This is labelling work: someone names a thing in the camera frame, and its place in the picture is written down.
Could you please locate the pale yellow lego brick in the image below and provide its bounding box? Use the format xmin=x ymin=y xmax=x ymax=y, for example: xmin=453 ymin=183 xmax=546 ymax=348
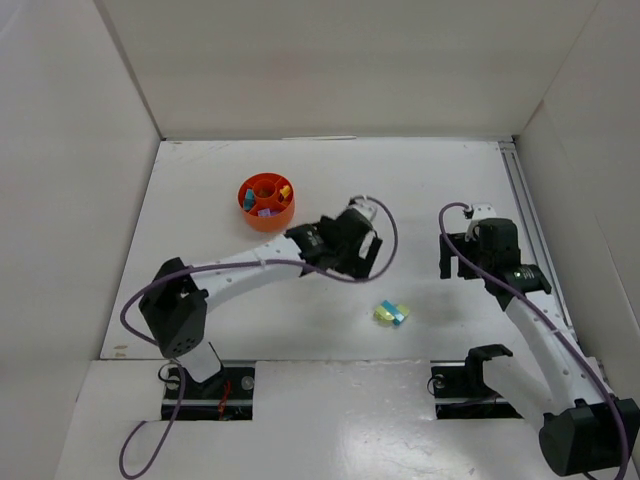
xmin=373 ymin=303 xmax=411 ymax=326

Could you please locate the turquoise lego brick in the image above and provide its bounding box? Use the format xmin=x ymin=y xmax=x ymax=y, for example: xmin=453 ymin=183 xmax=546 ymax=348
xmin=379 ymin=299 xmax=407 ymax=328

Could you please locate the yellow curved lego brick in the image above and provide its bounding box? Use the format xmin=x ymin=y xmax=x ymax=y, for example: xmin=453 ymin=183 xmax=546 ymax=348
xmin=279 ymin=185 xmax=292 ymax=200

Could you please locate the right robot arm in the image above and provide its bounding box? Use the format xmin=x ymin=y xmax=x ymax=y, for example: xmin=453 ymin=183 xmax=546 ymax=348
xmin=439 ymin=205 xmax=639 ymax=478

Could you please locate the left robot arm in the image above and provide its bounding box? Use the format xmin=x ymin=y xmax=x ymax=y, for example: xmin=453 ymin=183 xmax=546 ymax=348
xmin=139 ymin=198 xmax=382 ymax=385

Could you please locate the orange round divided container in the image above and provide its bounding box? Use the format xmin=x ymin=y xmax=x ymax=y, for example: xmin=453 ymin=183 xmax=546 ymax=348
xmin=237 ymin=172 xmax=295 ymax=233

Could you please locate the blue lego brick in container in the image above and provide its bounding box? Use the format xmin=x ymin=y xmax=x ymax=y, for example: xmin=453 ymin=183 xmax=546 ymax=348
xmin=243 ymin=189 xmax=256 ymax=212

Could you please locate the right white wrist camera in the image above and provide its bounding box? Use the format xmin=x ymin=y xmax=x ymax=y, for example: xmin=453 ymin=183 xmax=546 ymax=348
xmin=463 ymin=203 xmax=498 ymax=242

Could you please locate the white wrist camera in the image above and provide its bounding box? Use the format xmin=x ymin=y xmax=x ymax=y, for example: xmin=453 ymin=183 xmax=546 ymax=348
xmin=463 ymin=203 xmax=498 ymax=242
xmin=348 ymin=195 xmax=378 ymax=222

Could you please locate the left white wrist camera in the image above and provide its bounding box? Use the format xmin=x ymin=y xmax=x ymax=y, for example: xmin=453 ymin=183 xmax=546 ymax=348
xmin=348 ymin=195 xmax=378 ymax=222

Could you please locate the aluminium rail right side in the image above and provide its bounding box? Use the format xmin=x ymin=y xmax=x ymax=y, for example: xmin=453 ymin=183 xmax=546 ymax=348
xmin=498 ymin=140 xmax=573 ymax=329

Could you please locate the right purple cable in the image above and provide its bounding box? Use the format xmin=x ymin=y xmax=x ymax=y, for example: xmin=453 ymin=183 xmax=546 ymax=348
xmin=437 ymin=201 xmax=632 ymax=480

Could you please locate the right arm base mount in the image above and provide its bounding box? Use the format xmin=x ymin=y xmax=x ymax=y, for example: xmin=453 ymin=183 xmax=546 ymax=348
xmin=426 ymin=344 xmax=521 ymax=420

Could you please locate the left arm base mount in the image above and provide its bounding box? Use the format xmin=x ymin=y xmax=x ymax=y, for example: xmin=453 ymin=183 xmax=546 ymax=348
xmin=158 ymin=362 xmax=256 ymax=422

